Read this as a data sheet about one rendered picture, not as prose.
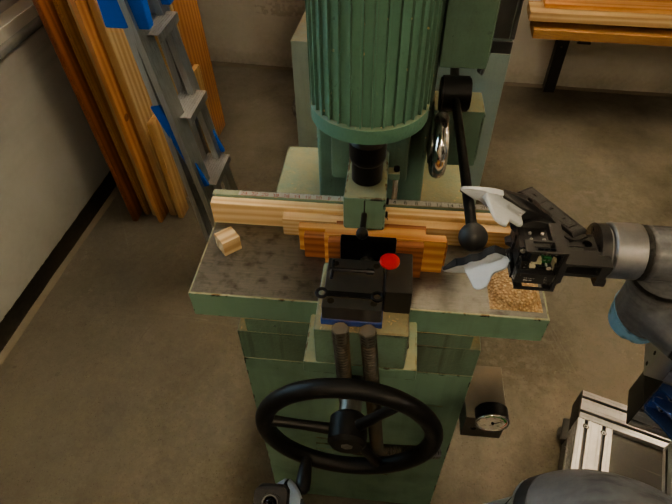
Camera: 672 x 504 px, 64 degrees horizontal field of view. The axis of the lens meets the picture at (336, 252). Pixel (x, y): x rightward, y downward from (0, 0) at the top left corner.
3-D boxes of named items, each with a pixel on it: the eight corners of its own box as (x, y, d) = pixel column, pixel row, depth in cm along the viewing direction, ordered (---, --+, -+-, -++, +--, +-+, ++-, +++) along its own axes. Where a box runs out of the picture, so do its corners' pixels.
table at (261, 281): (176, 360, 89) (167, 339, 84) (222, 231, 110) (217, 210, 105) (552, 393, 84) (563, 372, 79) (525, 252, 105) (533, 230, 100)
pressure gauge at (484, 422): (470, 434, 103) (478, 414, 97) (469, 415, 106) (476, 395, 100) (504, 437, 103) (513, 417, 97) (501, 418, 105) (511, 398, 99)
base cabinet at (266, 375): (274, 492, 155) (239, 359, 104) (303, 328, 195) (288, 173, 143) (430, 508, 152) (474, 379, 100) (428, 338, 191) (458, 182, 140)
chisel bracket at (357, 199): (343, 234, 93) (343, 197, 87) (350, 183, 103) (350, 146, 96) (385, 237, 92) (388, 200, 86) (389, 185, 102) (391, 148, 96)
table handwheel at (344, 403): (321, 375, 67) (486, 451, 77) (338, 258, 81) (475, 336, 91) (219, 442, 85) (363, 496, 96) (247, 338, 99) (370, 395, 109)
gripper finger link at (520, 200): (513, 189, 67) (559, 224, 70) (512, 182, 68) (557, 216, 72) (485, 211, 70) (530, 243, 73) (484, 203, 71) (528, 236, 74)
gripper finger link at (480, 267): (444, 292, 76) (506, 270, 71) (442, 262, 80) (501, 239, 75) (454, 305, 77) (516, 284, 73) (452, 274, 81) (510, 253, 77)
